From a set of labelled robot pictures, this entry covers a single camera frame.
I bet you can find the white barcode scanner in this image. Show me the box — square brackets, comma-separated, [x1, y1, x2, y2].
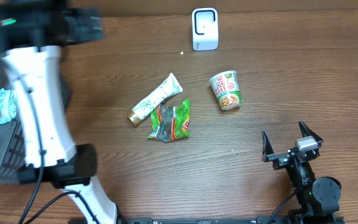
[191, 7, 219, 51]

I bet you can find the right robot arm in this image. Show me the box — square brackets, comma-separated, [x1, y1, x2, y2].
[259, 120, 345, 224]

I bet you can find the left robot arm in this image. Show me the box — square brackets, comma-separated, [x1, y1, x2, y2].
[0, 1, 118, 223]

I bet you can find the green snack packet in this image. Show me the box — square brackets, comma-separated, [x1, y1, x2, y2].
[149, 98, 190, 142]

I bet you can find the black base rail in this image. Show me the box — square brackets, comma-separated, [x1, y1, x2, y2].
[68, 216, 345, 224]

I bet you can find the teal white pouch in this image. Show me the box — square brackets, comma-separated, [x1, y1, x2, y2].
[0, 88, 17, 124]

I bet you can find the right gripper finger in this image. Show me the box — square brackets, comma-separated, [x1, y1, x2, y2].
[262, 131, 275, 162]
[298, 120, 323, 144]

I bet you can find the white tube gold cap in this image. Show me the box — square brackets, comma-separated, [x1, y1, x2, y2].
[127, 73, 183, 126]

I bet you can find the cup noodles container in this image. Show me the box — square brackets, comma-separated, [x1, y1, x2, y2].
[209, 70, 243, 111]

